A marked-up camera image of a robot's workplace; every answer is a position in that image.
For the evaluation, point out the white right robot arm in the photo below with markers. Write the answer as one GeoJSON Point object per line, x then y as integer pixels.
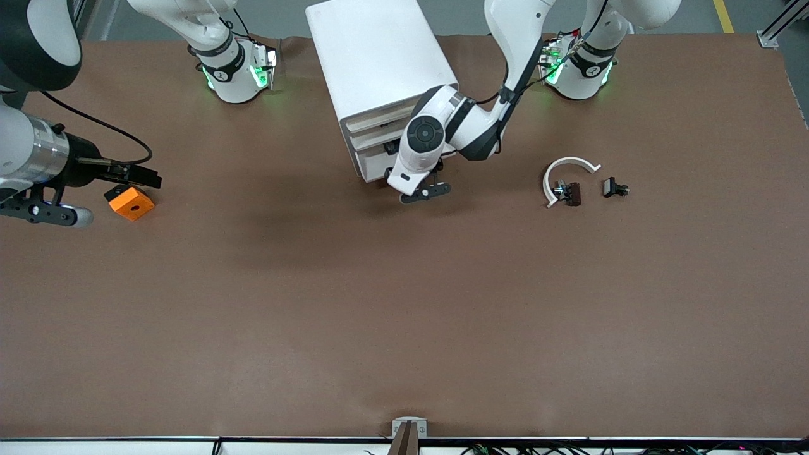
{"type": "Point", "coordinates": [221, 69]}

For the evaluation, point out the small black push button switch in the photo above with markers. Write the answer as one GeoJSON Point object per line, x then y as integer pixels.
{"type": "Point", "coordinates": [612, 187]}

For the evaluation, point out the brown table mat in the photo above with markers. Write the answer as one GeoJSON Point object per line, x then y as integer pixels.
{"type": "Point", "coordinates": [379, 316]}

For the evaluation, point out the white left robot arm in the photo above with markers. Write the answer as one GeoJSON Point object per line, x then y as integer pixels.
{"type": "Point", "coordinates": [518, 38]}

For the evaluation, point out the grey metal bracket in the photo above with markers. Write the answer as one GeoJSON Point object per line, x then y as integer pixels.
{"type": "Point", "coordinates": [409, 421]}

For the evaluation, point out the white curved pipe clamp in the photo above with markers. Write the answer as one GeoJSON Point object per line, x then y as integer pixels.
{"type": "Point", "coordinates": [572, 160]}

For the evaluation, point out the aluminium frame profile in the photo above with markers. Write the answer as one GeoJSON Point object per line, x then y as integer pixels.
{"type": "Point", "coordinates": [780, 25]}

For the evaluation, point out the orange and black button box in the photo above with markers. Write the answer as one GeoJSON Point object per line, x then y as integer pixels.
{"type": "Point", "coordinates": [134, 204]}

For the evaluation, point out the brown wooden post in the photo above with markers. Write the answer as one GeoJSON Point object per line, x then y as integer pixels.
{"type": "Point", "coordinates": [406, 442]}

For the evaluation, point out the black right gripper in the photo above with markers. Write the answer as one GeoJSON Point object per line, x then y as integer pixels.
{"type": "Point", "coordinates": [83, 161]}

